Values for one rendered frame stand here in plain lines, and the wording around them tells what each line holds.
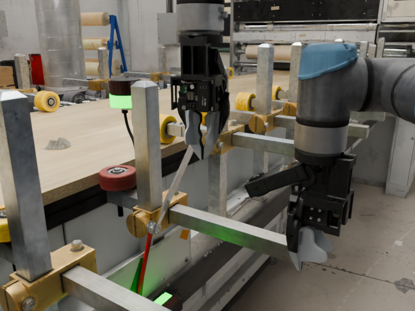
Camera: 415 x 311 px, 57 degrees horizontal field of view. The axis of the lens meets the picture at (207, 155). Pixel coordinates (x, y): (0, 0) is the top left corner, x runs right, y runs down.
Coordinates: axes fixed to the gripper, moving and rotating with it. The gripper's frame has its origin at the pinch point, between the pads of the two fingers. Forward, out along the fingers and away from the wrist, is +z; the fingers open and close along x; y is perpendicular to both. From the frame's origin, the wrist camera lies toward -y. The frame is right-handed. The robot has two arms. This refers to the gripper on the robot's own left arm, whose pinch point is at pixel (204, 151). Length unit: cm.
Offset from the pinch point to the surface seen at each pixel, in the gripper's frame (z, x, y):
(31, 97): 4, -88, -68
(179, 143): 9.3, -16.1, -35.9
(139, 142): -1.1, -11.8, 1.2
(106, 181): 9.6, -22.4, -4.7
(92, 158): 9.1, -32.6, -16.9
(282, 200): 33, 13, -55
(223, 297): 83, -8, -66
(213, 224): 13.4, 2.3, 1.7
